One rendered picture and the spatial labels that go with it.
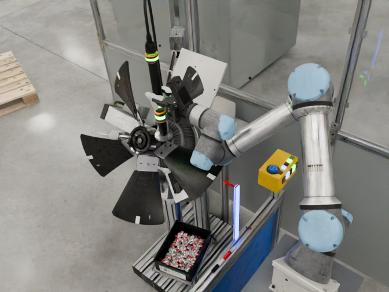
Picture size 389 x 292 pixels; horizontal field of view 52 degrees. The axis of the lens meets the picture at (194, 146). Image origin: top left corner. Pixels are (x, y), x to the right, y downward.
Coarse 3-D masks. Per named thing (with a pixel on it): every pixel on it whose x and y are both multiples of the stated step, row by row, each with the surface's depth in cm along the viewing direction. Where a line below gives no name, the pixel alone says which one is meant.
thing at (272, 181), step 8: (280, 152) 173; (272, 160) 169; (280, 160) 169; (296, 160) 170; (264, 168) 166; (280, 168) 166; (288, 168) 166; (264, 176) 166; (272, 176) 163; (280, 176) 162; (264, 184) 169; (272, 184) 166; (280, 184) 165
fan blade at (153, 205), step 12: (132, 180) 166; (144, 180) 166; (156, 180) 168; (132, 192) 166; (144, 192) 167; (156, 192) 168; (120, 204) 168; (132, 204) 167; (144, 204) 168; (156, 204) 169; (120, 216) 169; (132, 216) 168; (144, 216) 168; (156, 216) 169
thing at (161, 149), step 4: (168, 144) 164; (172, 144) 164; (160, 148) 163; (168, 148) 163; (172, 148) 163; (156, 152) 161; (160, 152) 161; (164, 152) 161; (168, 152) 161; (160, 156) 159; (164, 156) 159
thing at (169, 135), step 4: (156, 132) 157; (168, 132) 157; (172, 132) 157; (156, 136) 155; (160, 136) 155; (164, 136) 155; (168, 136) 155; (172, 136) 156; (160, 140) 154; (164, 140) 154
